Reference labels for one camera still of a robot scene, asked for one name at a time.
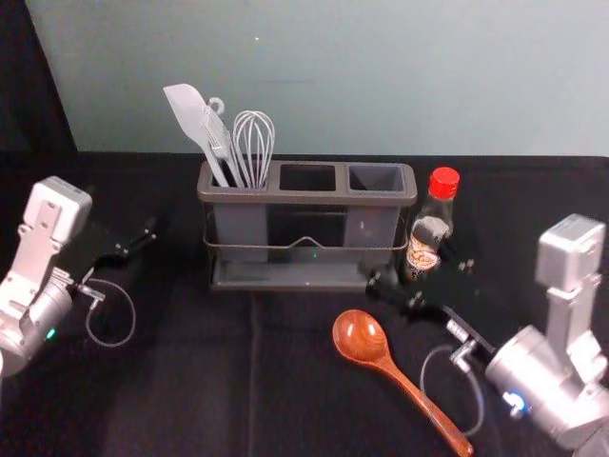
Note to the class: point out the grey three-compartment utensil rack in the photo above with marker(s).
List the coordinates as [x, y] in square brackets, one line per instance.
[304, 271]

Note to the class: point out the dark sauce bottle red cap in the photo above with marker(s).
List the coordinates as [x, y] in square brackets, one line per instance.
[428, 238]

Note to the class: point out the grey silicone spatula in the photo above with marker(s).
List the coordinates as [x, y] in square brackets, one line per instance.
[185, 107]

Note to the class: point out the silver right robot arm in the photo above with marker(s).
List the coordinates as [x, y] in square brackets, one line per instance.
[561, 362]

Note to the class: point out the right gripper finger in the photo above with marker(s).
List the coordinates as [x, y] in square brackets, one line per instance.
[392, 292]
[459, 261]

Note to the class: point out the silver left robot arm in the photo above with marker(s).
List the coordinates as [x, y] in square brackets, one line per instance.
[43, 238]

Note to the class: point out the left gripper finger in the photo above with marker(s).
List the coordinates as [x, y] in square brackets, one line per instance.
[139, 235]

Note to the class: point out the black table cloth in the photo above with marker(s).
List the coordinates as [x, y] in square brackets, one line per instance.
[238, 381]

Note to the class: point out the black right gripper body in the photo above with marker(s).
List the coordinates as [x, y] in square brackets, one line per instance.
[452, 304]

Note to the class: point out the brown wooden spoon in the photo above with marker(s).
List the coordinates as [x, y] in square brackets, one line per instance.
[359, 335]

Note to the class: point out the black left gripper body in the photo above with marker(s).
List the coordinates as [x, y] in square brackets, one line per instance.
[92, 247]

